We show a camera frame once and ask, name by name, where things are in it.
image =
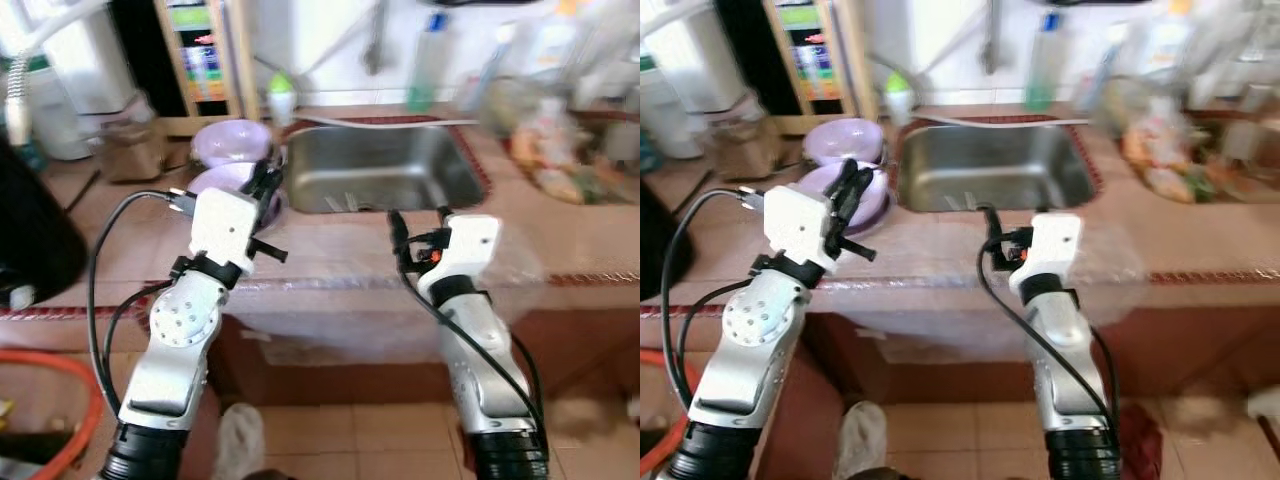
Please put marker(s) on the brown tiled kitchen counter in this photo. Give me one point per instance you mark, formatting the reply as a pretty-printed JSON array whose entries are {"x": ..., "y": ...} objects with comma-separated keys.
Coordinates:
[
  {"x": 560, "y": 250},
  {"x": 1200, "y": 250}
]

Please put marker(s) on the hanging metal tool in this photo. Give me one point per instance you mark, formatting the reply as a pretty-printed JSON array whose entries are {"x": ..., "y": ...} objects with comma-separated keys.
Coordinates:
[
  {"x": 992, "y": 50},
  {"x": 376, "y": 50}
]

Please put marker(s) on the orange food bag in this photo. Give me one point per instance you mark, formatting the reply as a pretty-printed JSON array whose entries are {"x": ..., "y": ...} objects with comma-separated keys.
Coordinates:
[
  {"x": 1160, "y": 160},
  {"x": 555, "y": 160}
]

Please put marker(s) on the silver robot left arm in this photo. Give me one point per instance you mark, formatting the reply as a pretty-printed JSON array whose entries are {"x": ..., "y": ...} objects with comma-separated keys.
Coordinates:
[
  {"x": 750, "y": 320},
  {"x": 180, "y": 320}
]

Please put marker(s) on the small white bottle green cap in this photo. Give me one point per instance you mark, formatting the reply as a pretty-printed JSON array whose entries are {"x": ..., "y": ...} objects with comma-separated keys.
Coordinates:
[
  {"x": 282, "y": 105},
  {"x": 899, "y": 105}
]

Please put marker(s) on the clear bubble wrap sheet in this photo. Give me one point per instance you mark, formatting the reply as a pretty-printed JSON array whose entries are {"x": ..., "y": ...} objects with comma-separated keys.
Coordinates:
[
  {"x": 330, "y": 300},
  {"x": 930, "y": 300}
]

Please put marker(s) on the stainless steel sink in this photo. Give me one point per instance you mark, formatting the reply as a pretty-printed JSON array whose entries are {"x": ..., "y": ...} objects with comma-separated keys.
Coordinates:
[
  {"x": 380, "y": 170},
  {"x": 1000, "y": 165}
]

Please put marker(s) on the white countertop appliance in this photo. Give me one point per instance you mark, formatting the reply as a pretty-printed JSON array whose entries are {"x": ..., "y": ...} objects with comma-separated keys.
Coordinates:
[
  {"x": 705, "y": 60},
  {"x": 90, "y": 60}
]

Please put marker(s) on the green soap bottle blue cap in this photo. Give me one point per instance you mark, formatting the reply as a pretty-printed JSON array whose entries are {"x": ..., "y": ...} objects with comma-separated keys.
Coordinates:
[
  {"x": 427, "y": 70},
  {"x": 1045, "y": 70}
]

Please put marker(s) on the pink crumpled cloth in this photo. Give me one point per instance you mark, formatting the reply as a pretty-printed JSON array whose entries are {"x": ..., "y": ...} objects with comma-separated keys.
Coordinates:
[{"x": 1140, "y": 445}]

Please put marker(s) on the cream water ioniser button panel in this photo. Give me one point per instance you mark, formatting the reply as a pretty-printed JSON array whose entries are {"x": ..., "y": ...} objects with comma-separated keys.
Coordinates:
[
  {"x": 815, "y": 60},
  {"x": 205, "y": 70}
]

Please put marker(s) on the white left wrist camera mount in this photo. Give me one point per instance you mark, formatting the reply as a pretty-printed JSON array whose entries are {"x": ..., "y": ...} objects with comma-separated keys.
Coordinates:
[
  {"x": 798, "y": 225},
  {"x": 222, "y": 225}
]

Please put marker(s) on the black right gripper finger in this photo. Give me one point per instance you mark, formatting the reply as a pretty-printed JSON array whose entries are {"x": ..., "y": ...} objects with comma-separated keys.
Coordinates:
[
  {"x": 397, "y": 230},
  {"x": 444, "y": 217},
  {"x": 990, "y": 228}
]

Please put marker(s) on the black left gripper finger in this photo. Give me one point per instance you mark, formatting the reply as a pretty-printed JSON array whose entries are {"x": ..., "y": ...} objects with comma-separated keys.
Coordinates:
[
  {"x": 280, "y": 196},
  {"x": 265, "y": 188},
  {"x": 845, "y": 185},
  {"x": 865, "y": 195}
]

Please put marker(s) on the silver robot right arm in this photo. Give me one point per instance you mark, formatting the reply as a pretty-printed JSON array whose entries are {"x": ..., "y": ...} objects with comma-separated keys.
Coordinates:
[
  {"x": 490, "y": 370},
  {"x": 1065, "y": 370}
]

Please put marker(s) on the whitish crumpled cloth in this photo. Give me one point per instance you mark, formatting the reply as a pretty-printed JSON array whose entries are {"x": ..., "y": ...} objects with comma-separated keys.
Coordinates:
[
  {"x": 862, "y": 440},
  {"x": 240, "y": 440}
]

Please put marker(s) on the purple plastic bowl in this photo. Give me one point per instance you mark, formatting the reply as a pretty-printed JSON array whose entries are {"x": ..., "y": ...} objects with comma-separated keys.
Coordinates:
[
  {"x": 215, "y": 180},
  {"x": 230, "y": 142},
  {"x": 843, "y": 142},
  {"x": 812, "y": 185}
]

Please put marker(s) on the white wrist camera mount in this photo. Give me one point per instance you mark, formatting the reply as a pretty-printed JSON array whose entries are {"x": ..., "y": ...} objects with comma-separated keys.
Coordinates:
[
  {"x": 798, "y": 225},
  {"x": 470, "y": 245},
  {"x": 1052, "y": 245},
  {"x": 222, "y": 225}
]

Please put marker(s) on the black round appliance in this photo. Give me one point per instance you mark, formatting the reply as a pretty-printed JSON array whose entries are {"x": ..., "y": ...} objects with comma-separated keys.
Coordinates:
[
  {"x": 660, "y": 240},
  {"x": 35, "y": 230}
]

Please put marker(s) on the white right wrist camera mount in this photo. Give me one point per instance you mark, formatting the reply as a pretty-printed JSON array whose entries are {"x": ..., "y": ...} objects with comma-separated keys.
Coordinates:
[
  {"x": 1052, "y": 245},
  {"x": 470, "y": 245}
]

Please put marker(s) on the glass jar brown contents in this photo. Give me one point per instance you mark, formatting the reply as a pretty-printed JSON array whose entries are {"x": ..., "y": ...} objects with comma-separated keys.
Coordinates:
[
  {"x": 132, "y": 155},
  {"x": 745, "y": 150}
]

